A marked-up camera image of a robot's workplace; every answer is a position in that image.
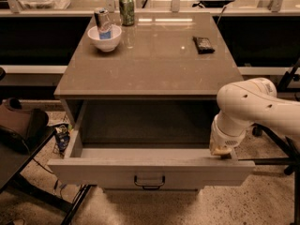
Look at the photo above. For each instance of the silver blue can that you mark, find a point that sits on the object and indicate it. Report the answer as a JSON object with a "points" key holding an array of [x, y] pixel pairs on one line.
{"points": [[104, 25]]}

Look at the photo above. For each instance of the black snack packet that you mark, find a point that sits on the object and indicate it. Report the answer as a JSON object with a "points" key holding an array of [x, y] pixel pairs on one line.
{"points": [[203, 45]]}

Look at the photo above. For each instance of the brown bag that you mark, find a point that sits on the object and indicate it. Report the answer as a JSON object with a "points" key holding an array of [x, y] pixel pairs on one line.
{"points": [[20, 129]]}

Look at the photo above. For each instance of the green soda can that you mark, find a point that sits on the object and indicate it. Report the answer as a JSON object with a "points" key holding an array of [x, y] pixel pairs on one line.
{"points": [[126, 8]]}

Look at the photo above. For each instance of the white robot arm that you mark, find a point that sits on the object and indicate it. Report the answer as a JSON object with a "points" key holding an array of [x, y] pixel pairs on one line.
{"points": [[242, 104]]}

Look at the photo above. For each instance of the white ceramic bowl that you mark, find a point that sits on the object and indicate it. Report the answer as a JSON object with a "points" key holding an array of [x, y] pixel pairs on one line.
{"points": [[105, 45]]}

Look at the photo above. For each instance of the grey top drawer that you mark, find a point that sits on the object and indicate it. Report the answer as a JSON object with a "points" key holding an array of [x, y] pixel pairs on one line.
{"points": [[147, 144]]}

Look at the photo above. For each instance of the black office chair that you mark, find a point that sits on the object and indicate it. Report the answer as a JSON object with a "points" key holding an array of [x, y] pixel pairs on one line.
{"points": [[267, 149]]}

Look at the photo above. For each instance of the blue chip bag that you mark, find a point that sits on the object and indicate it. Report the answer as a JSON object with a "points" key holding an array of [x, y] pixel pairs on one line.
{"points": [[62, 137]]}

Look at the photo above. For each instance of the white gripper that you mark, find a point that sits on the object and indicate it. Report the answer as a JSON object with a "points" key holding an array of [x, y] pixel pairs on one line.
{"points": [[223, 139]]}

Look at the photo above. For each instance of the black side table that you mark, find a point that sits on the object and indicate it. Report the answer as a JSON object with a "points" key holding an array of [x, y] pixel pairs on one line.
{"points": [[13, 162]]}

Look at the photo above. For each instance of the grey drawer cabinet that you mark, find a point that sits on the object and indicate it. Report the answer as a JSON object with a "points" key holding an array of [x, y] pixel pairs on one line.
{"points": [[156, 60]]}

